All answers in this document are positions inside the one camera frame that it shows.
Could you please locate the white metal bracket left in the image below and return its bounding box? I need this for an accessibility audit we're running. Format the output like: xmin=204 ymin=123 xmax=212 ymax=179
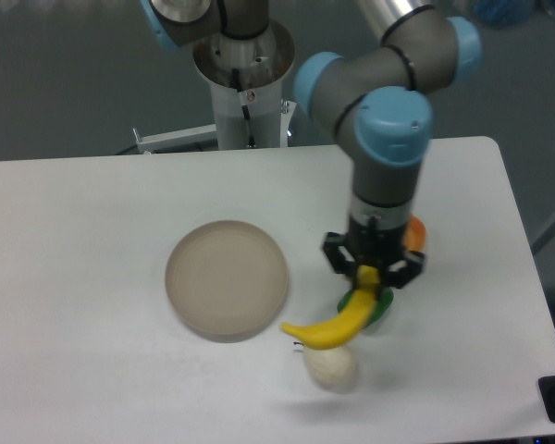
xmin=132 ymin=124 xmax=217 ymax=154

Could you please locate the yellow toy banana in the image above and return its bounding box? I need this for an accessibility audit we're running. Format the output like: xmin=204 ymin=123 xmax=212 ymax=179
xmin=280 ymin=265 xmax=380 ymax=351

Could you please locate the orange toy bread roll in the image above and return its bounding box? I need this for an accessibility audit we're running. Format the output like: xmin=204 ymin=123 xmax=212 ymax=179
xmin=403 ymin=216 xmax=426 ymax=252

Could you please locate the beige round plate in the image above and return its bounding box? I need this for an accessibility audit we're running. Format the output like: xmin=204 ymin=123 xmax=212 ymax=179
xmin=165 ymin=220 xmax=289 ymax=342

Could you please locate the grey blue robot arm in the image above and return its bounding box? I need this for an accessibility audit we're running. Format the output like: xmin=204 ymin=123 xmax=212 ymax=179
xmin=142 ymin=1 xmax=482 ymax=288

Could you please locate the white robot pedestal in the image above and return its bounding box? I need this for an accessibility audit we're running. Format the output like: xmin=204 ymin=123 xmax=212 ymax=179
xmin=192 ymin=19 xmax=295 ymax=151

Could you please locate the black base cable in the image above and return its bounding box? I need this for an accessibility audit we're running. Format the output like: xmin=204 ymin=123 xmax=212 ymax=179
xmin=231 ymin=68 xmax=256 ymax=149

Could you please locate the white toy pear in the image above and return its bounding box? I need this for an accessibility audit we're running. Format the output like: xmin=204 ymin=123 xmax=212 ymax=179
xmin=293 ymin=341 xmax=359 ymax=393

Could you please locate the green toy bell pepper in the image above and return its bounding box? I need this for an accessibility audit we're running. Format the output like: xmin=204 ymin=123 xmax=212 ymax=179
xmin=337 ymin=288 xmax=394 ymax=328

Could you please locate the blue plastic bag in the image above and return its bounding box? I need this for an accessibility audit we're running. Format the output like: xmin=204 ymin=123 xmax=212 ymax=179
xmin=466 ymin=0 xmax=537 ymax=29

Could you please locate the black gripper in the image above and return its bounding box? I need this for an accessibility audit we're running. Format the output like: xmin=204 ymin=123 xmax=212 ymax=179
xmin=322 ymin=221 xmax=426 ymax=289

